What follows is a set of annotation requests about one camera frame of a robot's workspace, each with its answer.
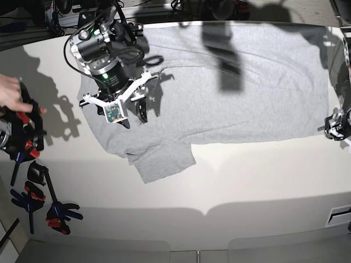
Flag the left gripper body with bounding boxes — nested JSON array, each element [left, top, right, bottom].
[[323, 108, 351, 140]]

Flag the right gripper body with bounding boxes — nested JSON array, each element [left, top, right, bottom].
[[90, 61, 129, 95]]

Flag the grey T-shirt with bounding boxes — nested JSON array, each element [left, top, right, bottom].
[[82, 22, 329, 183]]

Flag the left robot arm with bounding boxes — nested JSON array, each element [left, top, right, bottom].
[[324, 1, 350, 144]]

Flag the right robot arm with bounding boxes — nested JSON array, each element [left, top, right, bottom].
[[64, 1, 160, 128]]

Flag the person's hand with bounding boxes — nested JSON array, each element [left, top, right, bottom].
[[1, 74, 33, 113]]

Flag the white label with black mark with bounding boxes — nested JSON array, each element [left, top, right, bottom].
[[325, 205, 350, 227]]

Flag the blue orange bar clamp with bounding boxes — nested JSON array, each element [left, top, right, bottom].
[[10, 181, 46, 235], [1, 82, 47, 186]]

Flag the long black bar clamp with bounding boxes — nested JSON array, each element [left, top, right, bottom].
[[27, 161, 83, 235]]

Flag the black strip at table corner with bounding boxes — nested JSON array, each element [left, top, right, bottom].
[[0, 218, 20, 248]]

